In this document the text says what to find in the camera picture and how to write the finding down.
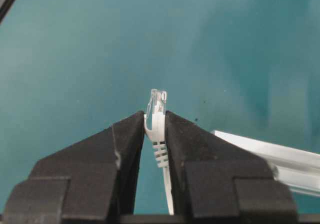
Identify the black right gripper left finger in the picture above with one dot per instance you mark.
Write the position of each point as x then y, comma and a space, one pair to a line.
90, 182

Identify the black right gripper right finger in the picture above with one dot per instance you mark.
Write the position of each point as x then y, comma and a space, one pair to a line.
216, 182

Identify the aluminium extrusion frame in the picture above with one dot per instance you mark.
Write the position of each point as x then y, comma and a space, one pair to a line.
298, 169

